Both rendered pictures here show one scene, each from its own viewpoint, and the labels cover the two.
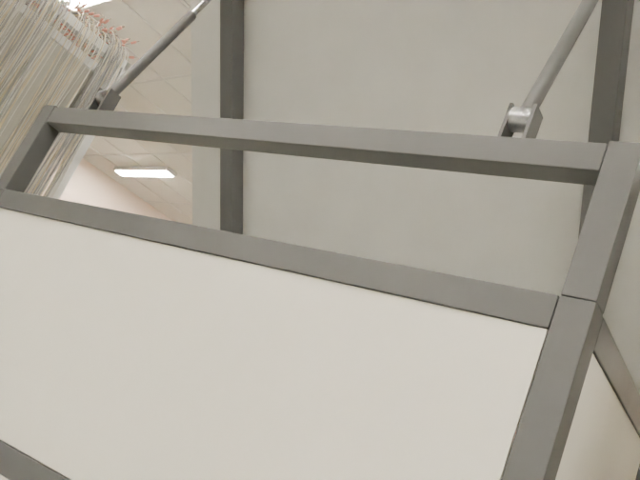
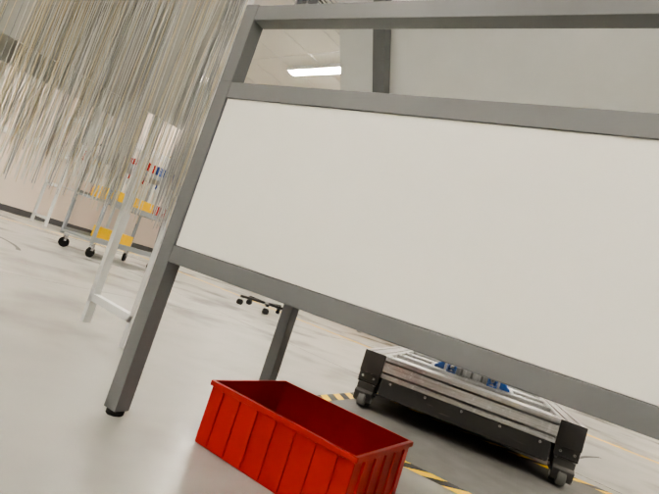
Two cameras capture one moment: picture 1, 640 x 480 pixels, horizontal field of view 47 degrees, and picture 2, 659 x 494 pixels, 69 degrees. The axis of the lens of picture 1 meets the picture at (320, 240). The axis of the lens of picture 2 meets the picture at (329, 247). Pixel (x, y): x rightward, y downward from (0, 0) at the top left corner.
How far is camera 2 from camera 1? 0.52 m
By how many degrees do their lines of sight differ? 15
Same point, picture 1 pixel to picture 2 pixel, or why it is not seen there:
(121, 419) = (425, 266)
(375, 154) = (643, 18)
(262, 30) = not seen: outside the picture
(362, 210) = (507, 82)
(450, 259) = not seen: hidden behind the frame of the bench
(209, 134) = (442, 15)
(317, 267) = (608, 125)
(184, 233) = (443, 106)
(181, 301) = (458, 165)
